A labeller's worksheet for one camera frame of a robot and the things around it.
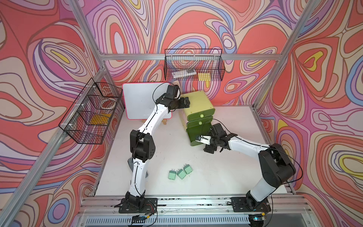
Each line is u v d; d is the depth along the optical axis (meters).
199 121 0.95
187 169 0.84
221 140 0.69
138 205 0.64
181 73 0.89
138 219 0.71
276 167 0.46
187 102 0.84
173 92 0.72
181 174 0.82
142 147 0.56
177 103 0.79
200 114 0.89
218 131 0.72
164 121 1.07
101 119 0.72
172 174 0.83
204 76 0.91
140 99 1.06
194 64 0.96
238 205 0.72
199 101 0.94
